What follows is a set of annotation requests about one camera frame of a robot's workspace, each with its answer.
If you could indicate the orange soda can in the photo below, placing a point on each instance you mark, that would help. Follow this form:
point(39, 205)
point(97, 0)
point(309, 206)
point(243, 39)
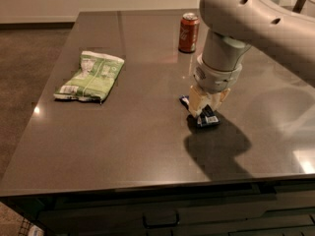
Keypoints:
point(189, 29)

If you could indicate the green jalapeno chip bag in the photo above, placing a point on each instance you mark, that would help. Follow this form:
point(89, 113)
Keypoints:
point(94, 80)

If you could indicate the black drawer handle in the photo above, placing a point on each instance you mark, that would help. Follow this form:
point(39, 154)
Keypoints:
point(160, 219)

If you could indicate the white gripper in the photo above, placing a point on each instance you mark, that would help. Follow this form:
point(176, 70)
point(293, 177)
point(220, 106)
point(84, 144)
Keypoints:
point(215, 79)

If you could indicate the blue rxbar blueberry bar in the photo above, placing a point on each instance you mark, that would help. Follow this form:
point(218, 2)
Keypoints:
point(206, 118)

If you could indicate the dark cabinet drawers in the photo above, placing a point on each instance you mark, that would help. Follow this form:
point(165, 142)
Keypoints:
point(260, 208)

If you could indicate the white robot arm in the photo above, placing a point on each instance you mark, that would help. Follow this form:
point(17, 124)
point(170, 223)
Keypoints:
point(234, 27)

